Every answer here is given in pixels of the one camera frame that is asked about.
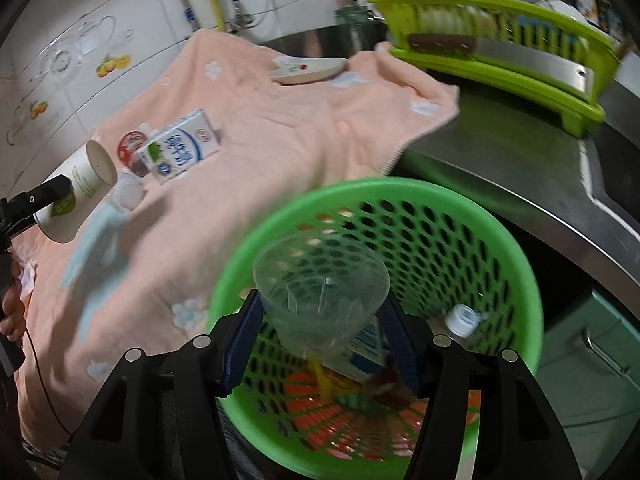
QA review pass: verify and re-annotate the blue white carton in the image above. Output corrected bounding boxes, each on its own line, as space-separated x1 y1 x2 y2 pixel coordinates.
345 320 391 376

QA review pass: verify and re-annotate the red plastic stool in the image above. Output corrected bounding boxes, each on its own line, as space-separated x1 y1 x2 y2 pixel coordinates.
280 370 481 461

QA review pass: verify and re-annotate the small clear plastic cup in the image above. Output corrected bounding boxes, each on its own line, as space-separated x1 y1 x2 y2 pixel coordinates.
107 172 146 211

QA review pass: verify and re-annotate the green plastic dish rack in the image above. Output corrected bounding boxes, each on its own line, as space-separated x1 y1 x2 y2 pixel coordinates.
367 0 623 136

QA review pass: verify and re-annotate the clear bottle with white cap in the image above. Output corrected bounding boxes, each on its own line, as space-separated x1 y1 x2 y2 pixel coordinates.
444 304 488 338

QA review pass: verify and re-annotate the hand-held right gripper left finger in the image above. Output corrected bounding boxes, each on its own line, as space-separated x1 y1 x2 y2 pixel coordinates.
62 290 263 480

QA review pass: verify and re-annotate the white milk carton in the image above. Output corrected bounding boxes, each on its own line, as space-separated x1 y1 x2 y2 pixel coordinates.
137 108 222 186

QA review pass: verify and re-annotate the person's left hand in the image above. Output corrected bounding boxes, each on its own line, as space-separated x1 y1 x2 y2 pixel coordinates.
0 275 28 346

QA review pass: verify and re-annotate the peach flower print towel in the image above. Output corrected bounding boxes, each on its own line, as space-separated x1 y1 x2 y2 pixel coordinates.
10 27 461 451

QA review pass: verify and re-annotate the red lidded cup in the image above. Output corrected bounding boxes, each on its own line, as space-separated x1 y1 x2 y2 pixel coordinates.
116 130 156 178

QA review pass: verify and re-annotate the black cable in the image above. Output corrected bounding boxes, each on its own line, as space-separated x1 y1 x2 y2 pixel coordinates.
22 330 76 436

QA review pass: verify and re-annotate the cleaver with wooden handle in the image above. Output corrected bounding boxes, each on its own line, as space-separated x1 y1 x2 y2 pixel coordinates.
407 32 598 101

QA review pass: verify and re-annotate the small white plate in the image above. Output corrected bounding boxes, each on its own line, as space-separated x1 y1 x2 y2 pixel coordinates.
269 56 350 86

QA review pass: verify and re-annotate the steel sink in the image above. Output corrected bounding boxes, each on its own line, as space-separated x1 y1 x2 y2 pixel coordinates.
580 85 640 241

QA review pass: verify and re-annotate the green base cabinet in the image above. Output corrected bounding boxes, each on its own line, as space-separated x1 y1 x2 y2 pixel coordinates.
537 285 640 426

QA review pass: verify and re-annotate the white paper cup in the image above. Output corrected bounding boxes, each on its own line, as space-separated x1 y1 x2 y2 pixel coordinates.
34 140 118 245

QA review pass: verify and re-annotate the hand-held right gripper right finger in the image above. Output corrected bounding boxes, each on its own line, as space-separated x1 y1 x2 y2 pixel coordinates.
377 297 583 480

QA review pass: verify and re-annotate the green plastic basket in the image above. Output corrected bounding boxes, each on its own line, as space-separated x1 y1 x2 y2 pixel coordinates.
207 177 545 466

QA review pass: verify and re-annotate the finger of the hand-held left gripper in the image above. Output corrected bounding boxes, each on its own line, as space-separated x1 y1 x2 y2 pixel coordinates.
25 174 73 211

